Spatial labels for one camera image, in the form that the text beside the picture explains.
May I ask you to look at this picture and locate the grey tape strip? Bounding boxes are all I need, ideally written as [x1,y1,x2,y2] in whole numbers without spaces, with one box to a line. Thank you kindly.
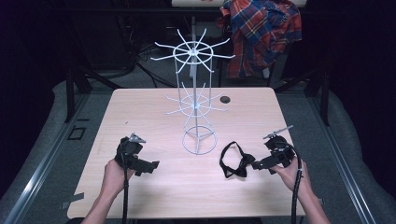
[60,191,86,210]

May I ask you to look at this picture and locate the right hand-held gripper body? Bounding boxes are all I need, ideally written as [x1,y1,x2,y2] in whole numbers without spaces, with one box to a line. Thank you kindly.
[262,124,297,171]

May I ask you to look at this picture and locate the white wire display rack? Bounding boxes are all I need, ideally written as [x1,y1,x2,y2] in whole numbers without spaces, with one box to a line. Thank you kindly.
[149,27,236,156]

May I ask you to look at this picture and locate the grey metal pole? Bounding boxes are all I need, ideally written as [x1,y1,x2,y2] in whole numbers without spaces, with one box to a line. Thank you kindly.
[188,15,198,79]

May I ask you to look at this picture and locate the black bow tie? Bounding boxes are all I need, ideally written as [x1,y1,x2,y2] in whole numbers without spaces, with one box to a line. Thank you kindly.
[219,141,257,179]

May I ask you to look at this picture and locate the plaid shirt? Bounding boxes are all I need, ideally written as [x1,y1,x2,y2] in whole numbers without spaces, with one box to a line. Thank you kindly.
[217,0,304,79]

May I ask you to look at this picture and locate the black floor cables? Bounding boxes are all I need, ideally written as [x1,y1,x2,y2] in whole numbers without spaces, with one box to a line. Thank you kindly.
[118,18,178,89]

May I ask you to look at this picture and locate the person's left hand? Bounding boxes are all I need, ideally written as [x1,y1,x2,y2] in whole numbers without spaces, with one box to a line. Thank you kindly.
[99,158,137,200]

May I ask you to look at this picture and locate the person's right hand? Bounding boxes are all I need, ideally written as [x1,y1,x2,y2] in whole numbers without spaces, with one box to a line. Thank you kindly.
[269,155,313,195]

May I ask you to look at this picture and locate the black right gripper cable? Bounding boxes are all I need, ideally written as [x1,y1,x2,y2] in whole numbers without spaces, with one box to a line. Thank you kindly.
[278,140,304,224]

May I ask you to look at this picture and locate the metal floor rail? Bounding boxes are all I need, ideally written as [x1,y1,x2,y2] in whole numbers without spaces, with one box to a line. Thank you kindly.
[2,92,90,224]
[306,92,379,224]

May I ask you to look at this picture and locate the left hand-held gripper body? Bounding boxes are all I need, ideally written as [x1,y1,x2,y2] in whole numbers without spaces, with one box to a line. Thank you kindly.
[114,133,148,171]

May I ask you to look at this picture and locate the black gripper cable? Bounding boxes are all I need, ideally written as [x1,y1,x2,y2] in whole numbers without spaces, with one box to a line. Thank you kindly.
[278,140,304,224]
[120,144,131,224]

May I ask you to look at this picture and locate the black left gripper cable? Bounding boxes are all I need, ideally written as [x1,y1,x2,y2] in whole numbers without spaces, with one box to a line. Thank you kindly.
[120,144,131,224]

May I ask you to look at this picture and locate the black metal stand frame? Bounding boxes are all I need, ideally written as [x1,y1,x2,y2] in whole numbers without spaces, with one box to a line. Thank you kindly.
[64,59,123,124]
[274,62,332,127]

